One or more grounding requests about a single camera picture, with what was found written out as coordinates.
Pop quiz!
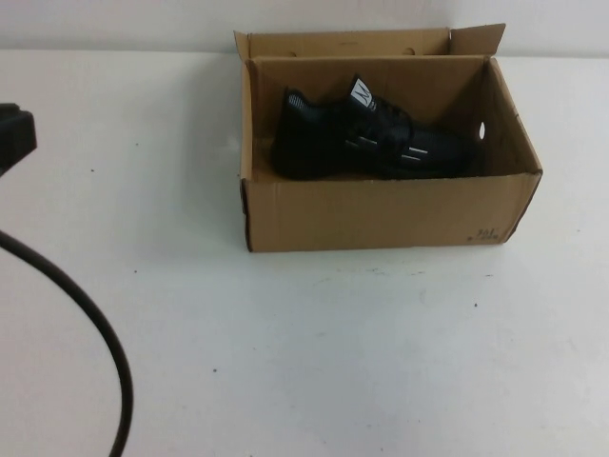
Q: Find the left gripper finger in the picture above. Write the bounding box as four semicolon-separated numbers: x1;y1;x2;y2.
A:
0;102;38;177

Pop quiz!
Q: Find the black mesh sneaker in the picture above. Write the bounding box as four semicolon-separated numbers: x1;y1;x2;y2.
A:
273;71;480;182

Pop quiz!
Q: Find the brown cardboard shoe box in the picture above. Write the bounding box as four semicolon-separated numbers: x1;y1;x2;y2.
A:
232;22;545;253

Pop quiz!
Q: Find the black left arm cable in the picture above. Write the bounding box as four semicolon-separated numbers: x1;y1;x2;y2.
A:
0;228;135;457

